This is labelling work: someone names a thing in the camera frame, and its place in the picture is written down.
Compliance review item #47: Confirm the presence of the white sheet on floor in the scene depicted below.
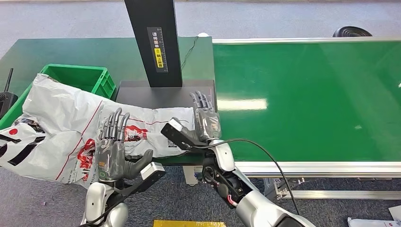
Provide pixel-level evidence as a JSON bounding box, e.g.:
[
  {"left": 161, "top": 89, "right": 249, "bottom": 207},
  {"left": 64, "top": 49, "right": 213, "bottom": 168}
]
[{"left": 388, "top": 205, "right": 401, "bottom": 222}]

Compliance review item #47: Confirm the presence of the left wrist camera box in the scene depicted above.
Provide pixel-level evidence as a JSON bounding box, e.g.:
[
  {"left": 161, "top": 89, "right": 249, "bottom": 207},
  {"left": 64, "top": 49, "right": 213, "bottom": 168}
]
[{"left": 120, "top": 161, "right": 166, "bottom": 195}]

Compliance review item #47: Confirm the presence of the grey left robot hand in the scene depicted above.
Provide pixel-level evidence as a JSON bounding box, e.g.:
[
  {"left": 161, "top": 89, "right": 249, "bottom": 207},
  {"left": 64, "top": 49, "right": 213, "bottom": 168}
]
[{"left": 95, "top": 107, "right": 154, "bottom": 183}]

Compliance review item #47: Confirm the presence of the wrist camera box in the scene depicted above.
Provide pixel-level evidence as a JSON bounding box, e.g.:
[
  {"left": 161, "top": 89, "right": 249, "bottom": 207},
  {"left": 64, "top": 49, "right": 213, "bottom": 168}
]
[
  {"left": 160, "top": 118, "right": 202, "bottom": 152},
  {"left": 120, "top": 161, "right": 166, "bottom": 195}
]

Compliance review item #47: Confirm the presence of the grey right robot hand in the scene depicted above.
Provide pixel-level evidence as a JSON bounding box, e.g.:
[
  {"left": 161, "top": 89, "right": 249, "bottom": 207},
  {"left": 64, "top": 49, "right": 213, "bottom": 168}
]
[{"left": 171, "top": 91, "right": 222, "bottom": 145}]

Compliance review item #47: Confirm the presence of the black ribbed round object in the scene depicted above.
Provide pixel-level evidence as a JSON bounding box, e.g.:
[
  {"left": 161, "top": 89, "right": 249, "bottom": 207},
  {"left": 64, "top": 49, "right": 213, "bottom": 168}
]
[{"left": 332, "top": 26, "right": 374, "bottom": 38}]

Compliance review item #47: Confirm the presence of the white red mailer on floor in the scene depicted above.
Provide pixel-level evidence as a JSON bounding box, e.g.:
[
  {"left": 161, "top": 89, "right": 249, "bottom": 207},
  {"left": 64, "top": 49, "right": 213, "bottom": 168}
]
[{"left": 347, "top": 217, "right": 401, "bottom": 227}]

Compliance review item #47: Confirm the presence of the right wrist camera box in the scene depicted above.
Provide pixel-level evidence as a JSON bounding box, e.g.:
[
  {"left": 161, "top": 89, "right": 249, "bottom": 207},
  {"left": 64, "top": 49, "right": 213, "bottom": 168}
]
[{"left": 160, "top": 118, "right": 202, "bottom": 152}]

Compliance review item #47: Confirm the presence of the green conveyor belt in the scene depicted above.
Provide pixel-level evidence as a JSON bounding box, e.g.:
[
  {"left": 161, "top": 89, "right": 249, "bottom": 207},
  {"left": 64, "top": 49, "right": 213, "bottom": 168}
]
[{"left": 212, "top": 37, "right": 401, "bottom": 201}]

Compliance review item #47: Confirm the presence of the yellow floor tape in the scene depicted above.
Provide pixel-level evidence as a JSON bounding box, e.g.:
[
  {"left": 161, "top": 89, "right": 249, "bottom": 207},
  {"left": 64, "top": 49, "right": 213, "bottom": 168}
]
[{"left": 153, "top": 219, "right": 227, "bottom": 227}]

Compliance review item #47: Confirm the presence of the white table leg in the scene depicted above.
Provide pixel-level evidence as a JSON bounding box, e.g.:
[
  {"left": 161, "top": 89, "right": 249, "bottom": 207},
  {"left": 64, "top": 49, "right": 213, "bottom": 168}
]
[{"left": 183, "top": 165, "right": 204, "bottom": 186}]

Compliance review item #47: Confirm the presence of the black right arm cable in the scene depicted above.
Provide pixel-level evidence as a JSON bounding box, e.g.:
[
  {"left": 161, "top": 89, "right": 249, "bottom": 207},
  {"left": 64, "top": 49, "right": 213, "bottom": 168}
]
[{"left": 188, "top": 138, "right": 301, "bottom": 217}]

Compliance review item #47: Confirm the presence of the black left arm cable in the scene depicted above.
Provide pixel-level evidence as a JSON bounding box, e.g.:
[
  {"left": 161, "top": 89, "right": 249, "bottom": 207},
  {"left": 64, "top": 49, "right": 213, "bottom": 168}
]
[{"left": 78, "top": 184, "right": 132, "bottom": 227}]

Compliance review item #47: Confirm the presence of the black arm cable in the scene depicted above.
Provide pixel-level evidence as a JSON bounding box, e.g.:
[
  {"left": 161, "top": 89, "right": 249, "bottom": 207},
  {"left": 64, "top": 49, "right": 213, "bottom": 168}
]
[
  {"left": 78, "top": 184, "right": 132, "bottom": 227},
  {"left": 188, "top": 138, "right": 301, "bottom": 217}
]

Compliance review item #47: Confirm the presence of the thin black scanner cable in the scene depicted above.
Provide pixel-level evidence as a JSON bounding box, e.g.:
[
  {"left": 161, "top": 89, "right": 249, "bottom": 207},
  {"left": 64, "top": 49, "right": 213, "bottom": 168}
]
[{"left": 181, "top": 36, "right": 200, "bottom": 70}]

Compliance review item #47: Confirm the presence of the black inbound scanner machine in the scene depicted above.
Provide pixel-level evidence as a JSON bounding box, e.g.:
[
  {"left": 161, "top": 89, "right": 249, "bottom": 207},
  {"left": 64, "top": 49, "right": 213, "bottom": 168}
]
[{"left": 115, "top": 0, "right": 218, "bottom": 111}]

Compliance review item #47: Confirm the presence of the green plastic crate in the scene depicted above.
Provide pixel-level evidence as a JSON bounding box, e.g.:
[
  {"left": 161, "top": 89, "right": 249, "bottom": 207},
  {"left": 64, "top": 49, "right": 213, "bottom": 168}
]
[{"left": 0, "top": 63, "right": 117, "bottom": 131}]

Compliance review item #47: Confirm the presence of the white red plastic mailer package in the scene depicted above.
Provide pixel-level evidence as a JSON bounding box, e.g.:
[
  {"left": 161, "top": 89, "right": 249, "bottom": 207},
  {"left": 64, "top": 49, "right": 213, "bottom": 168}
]
[{"left": 0, "top": 73, "right": 195, "bottom": 190}]

